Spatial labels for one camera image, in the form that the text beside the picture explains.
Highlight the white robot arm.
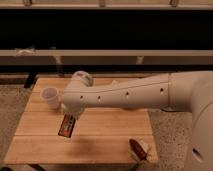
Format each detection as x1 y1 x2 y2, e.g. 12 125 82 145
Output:
61 71 213 171

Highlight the wooden table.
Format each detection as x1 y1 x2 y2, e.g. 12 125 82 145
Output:
4 78 158 164

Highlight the brown and white object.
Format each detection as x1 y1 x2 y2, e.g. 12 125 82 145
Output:
129 139 151 162

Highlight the grey horizontal rail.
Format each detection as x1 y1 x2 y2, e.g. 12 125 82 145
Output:
0 49 213 65

